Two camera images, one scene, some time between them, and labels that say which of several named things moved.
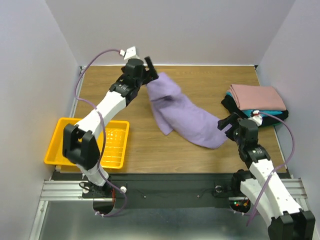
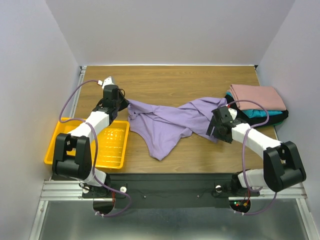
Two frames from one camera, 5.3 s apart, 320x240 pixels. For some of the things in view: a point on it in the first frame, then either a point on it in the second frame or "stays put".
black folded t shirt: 230,102 stays put
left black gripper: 153,75 -> 125,102
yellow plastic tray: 115,154 stays put
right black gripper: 229,124 -> 213,125
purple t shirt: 172,112 -> 162,126
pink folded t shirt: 251,97 stays put
